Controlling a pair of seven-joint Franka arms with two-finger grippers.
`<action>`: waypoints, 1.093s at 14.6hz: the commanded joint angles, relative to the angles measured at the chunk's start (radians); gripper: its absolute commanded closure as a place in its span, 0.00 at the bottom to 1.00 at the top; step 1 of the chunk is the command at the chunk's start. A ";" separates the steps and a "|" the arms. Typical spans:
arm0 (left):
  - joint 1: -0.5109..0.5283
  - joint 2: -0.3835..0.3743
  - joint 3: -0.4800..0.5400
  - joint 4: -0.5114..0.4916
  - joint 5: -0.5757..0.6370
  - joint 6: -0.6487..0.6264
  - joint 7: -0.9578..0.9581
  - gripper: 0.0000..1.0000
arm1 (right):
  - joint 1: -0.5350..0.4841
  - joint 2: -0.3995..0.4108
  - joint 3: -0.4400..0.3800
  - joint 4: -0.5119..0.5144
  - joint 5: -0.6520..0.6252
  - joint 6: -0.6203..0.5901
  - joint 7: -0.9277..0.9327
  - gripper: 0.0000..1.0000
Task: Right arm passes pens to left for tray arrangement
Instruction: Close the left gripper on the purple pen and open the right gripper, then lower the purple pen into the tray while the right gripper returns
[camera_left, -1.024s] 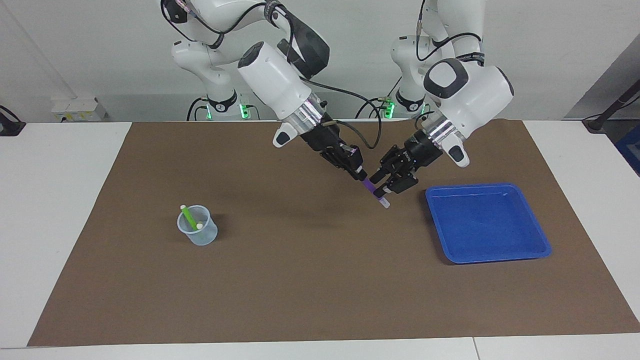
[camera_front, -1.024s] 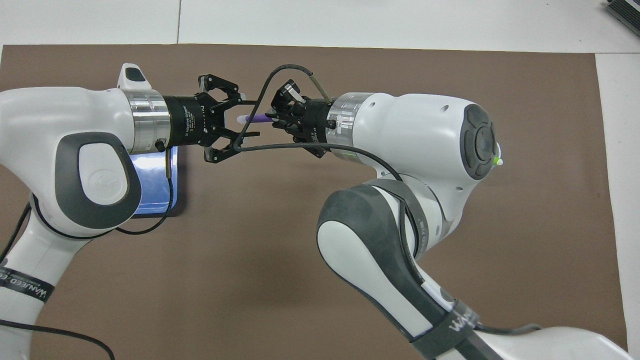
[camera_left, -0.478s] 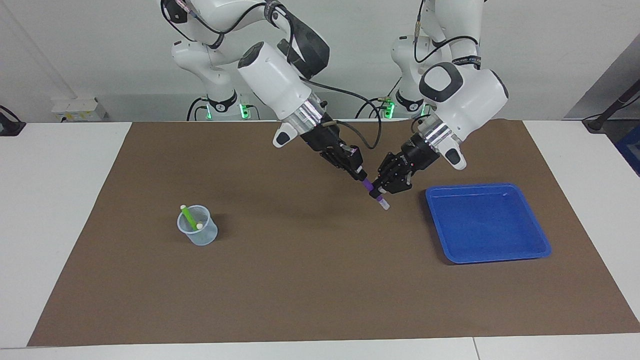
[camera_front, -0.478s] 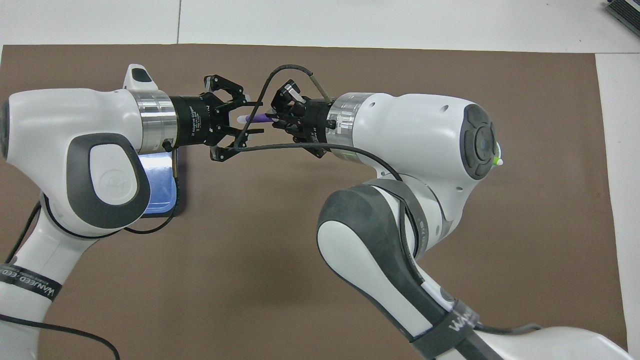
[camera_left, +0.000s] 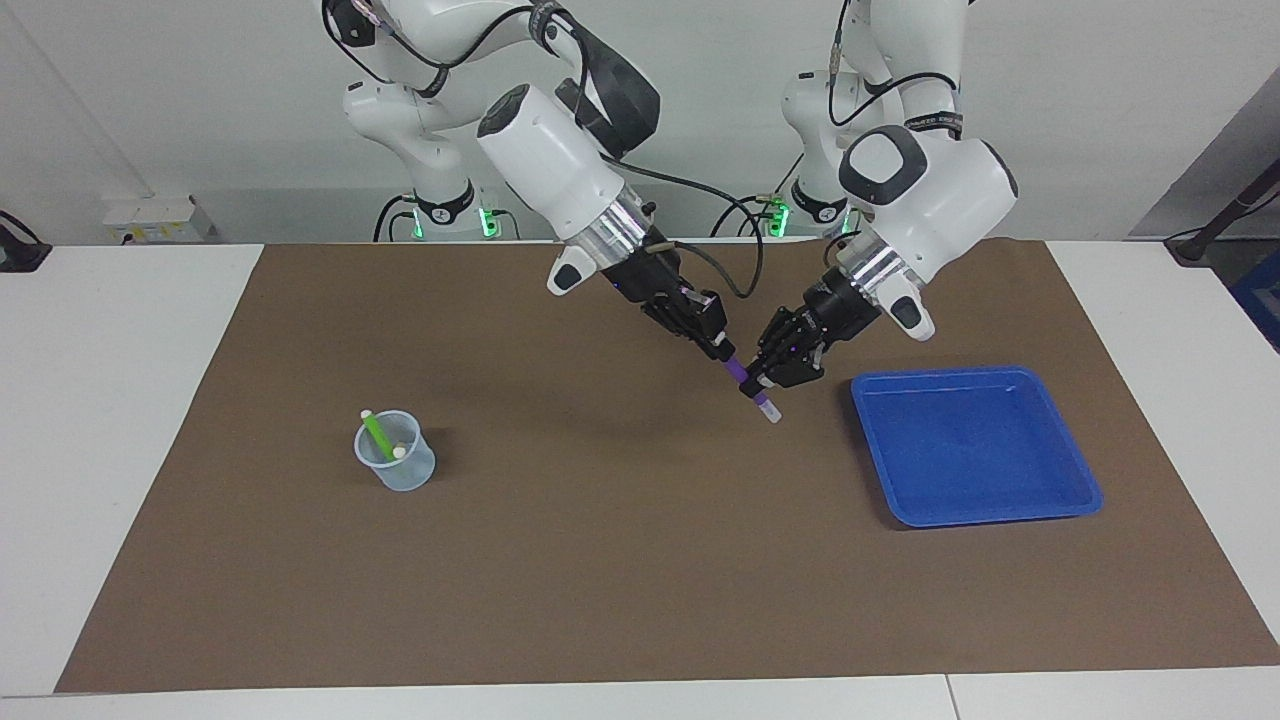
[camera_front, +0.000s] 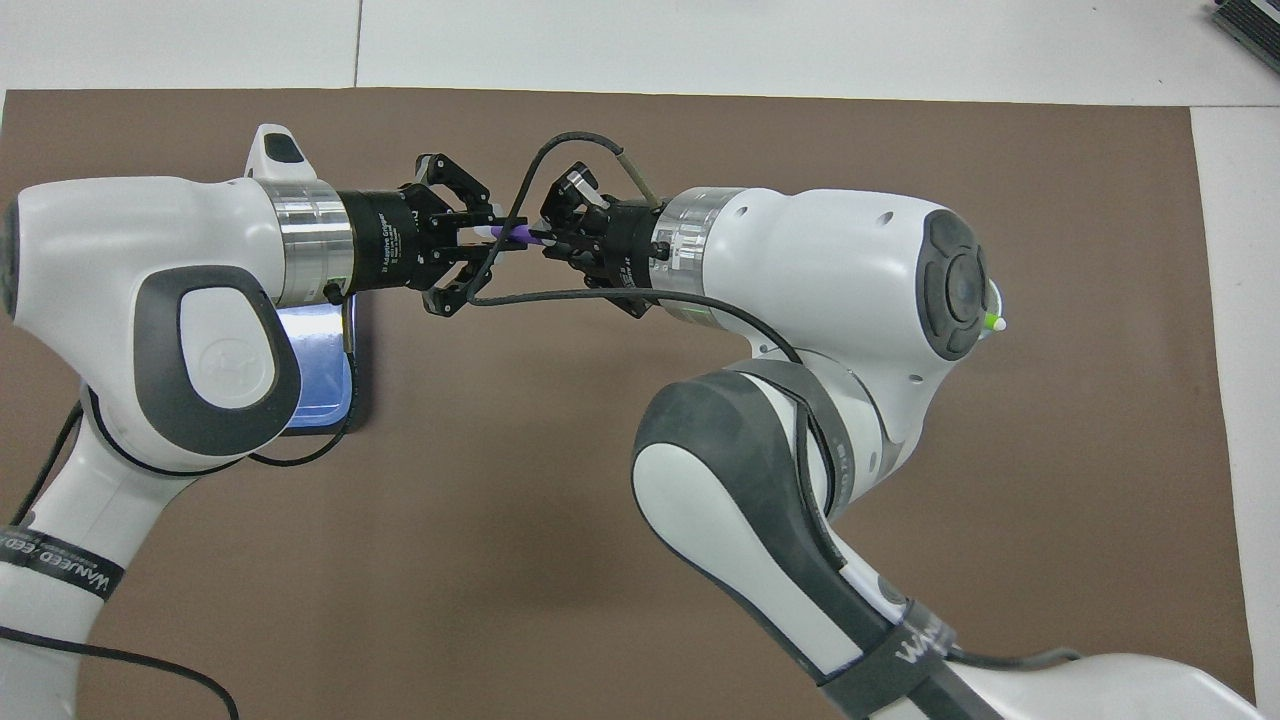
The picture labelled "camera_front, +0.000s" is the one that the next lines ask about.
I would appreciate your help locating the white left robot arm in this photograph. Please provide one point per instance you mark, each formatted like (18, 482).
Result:
(110, 230)

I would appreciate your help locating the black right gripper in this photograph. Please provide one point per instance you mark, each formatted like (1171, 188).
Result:
(635, 250)

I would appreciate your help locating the green pen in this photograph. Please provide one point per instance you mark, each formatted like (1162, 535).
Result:
(996, 323)

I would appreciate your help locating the clear plastic cup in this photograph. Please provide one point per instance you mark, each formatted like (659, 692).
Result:
(994, 298)

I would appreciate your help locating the brown table mat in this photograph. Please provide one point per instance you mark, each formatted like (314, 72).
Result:
(500, 550)

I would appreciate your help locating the purple pen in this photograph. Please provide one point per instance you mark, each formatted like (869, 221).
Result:
(520, 234)

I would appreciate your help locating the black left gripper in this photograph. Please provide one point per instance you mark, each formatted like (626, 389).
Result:
(390, 240)

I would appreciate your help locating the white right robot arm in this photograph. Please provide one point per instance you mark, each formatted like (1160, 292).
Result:
(830, 260)

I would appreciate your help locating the grey ribbed device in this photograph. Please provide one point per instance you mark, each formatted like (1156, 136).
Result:
(1255, 25)

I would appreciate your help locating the blue plastic tray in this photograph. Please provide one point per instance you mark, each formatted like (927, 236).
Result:
(320, 380)

